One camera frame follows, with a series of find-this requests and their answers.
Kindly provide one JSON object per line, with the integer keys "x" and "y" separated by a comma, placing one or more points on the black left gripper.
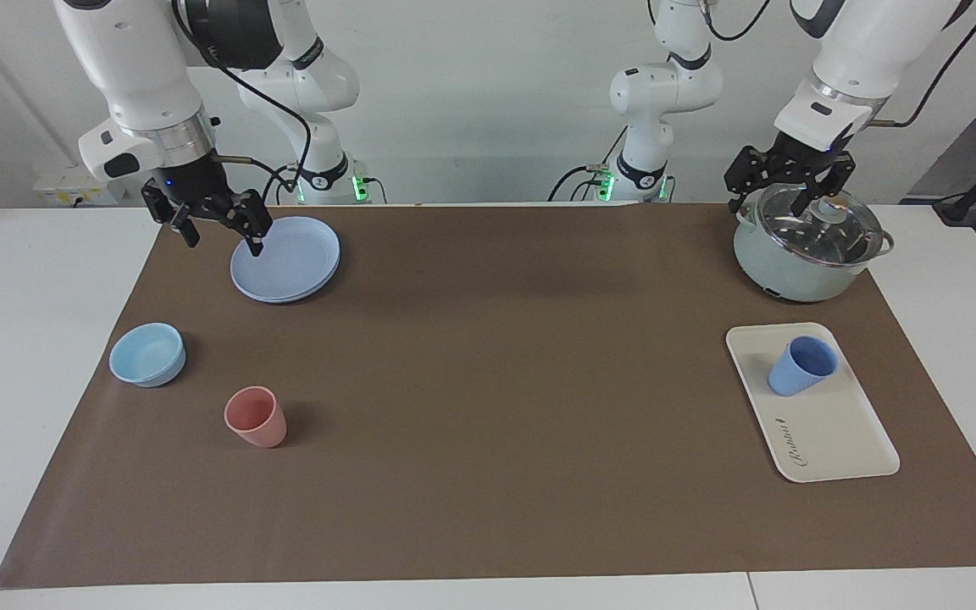
{"x": 806, "y": 165}

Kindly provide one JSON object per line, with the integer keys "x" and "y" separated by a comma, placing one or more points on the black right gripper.
{"x": 191, "y": 191}

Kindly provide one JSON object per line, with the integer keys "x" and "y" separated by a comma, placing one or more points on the blue ribbed cup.
{"x": 793, "y": 377}

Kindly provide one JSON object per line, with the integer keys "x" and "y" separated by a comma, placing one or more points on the pink cup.
{"x": 259, "y": 424}

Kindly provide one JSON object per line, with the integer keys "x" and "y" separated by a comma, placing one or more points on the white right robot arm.
{"x": 132, "y": 59}

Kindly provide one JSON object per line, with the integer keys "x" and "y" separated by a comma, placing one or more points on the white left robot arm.
{"x": 861, "y": 51}

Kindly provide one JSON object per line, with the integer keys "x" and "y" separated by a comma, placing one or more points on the cream rabbit print tray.
{"x": 835, "y": 432}

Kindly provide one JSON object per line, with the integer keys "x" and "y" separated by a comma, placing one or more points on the glass pot lid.
{"x": 835, "y": 233}

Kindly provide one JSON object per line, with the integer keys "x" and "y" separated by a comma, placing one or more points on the blue round plate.
{"x": 293, "y": 263}

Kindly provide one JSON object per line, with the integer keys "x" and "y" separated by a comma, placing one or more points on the pale green cooking pot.
{"x": 793, "y": 275}

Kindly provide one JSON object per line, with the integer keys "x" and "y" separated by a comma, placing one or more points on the light blue bowl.
{"x": 146, "y": 356}

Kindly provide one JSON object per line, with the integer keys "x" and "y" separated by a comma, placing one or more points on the brown table mat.
{"x": 488, "y": 381}

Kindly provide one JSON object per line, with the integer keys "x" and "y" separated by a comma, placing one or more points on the white wall socket box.
{"x": 64, "y": 188}

